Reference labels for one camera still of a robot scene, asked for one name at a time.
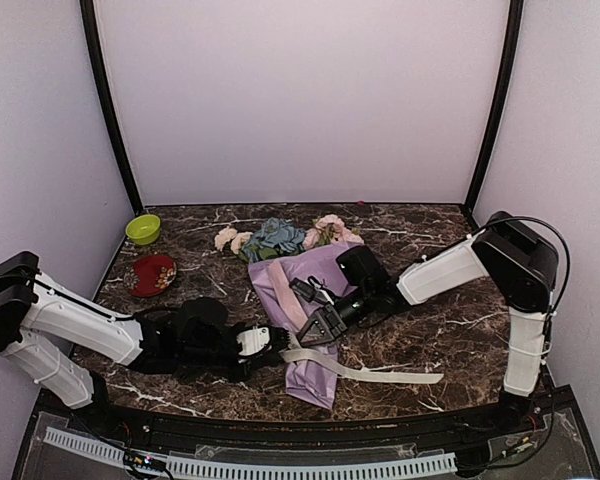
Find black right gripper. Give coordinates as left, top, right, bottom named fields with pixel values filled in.
left=293, top=283, right=375, bottom=348

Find purple and pink wrapping paper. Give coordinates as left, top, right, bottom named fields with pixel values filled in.
left=248, top=242, right=355, bottom=409

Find white printed ribbon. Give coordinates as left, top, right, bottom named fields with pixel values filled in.
left=281, top=348, right=444, bottom=390

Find blue fake flower stem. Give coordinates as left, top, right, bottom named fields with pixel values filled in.
left=238, top=218, right=306, bottom=264

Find white fake flower stem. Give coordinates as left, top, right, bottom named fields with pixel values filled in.
left=214, top=226, right=253, bottom=255

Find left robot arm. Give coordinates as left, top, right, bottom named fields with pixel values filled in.
left=0, top=251, right=288, bottom=436

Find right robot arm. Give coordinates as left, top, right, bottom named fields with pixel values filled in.
left=289, top=211, right=571, bottom=434

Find lime green bowl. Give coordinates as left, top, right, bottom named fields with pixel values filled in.
left=125, top=214, right=161, bottom=246

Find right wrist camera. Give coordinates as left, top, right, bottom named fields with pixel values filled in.
left=289, top=276, right=341, bottom=308

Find black front rail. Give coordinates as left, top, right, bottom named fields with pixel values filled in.
left=34, top=384, right=574, bottom=454

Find grey cable duct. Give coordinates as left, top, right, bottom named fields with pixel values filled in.
left=43, top=427, right=457, bottom=479

